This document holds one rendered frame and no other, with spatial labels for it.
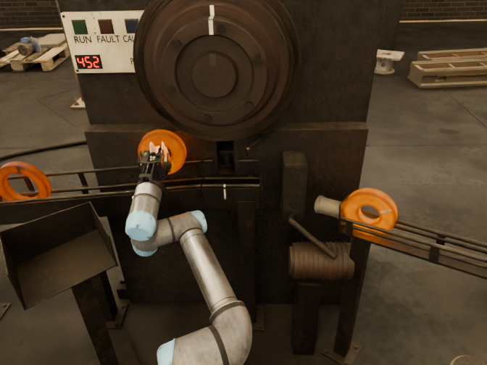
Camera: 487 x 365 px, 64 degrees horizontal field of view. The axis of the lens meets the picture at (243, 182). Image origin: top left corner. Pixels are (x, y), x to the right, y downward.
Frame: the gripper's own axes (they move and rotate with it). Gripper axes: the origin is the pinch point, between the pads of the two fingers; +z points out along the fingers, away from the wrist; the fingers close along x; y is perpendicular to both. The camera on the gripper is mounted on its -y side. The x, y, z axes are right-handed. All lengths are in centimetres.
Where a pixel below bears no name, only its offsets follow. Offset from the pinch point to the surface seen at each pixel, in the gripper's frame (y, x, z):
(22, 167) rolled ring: -5.2, 48.7, -2.4
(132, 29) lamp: 31.4, 5.1, 18.3
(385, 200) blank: -3, -68, -21
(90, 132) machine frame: 1.4, 25.4, 7.2
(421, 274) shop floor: -91, -108, 2
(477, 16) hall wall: -242, -398, 564
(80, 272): -14.5, 21.5, -37.2
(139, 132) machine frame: 0.9, 8.5, 7.1
